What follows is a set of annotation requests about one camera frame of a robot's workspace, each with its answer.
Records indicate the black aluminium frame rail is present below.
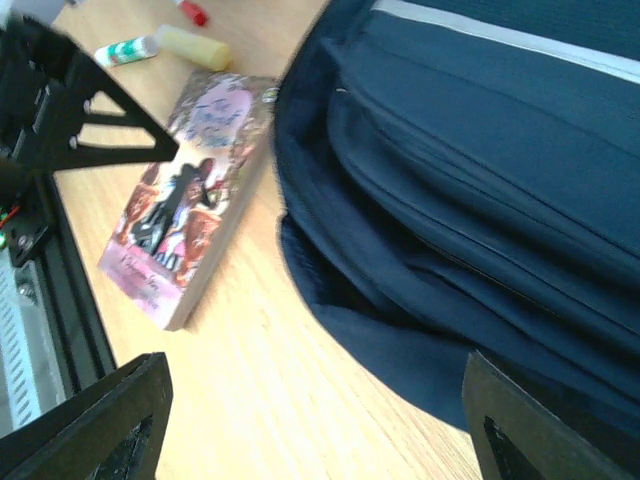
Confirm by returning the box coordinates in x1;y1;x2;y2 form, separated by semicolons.
9;174;116;394

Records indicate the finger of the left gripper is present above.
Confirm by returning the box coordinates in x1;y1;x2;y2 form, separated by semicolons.
29;31;178;171

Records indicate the green white glue stick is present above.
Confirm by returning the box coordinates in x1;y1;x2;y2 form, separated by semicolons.
94;35;159;68

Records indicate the yellow highlighter marker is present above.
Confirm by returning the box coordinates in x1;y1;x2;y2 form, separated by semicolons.
155;25;231;71

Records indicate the pink illustrated paperback book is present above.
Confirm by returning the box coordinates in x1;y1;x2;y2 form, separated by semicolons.
99;70;279;331

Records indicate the light blue slotted cable duct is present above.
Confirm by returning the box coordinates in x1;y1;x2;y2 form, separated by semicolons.
1;250;56;435

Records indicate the red pen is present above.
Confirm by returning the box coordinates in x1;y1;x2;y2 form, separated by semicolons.
174;0;209;27

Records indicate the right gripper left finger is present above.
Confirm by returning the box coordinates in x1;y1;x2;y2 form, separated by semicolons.
1;353;173;479

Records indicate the navy blue student backpack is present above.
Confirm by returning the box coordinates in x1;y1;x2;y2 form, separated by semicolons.
274;1;639;438

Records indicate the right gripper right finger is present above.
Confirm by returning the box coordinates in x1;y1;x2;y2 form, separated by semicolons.
463;352;639;479

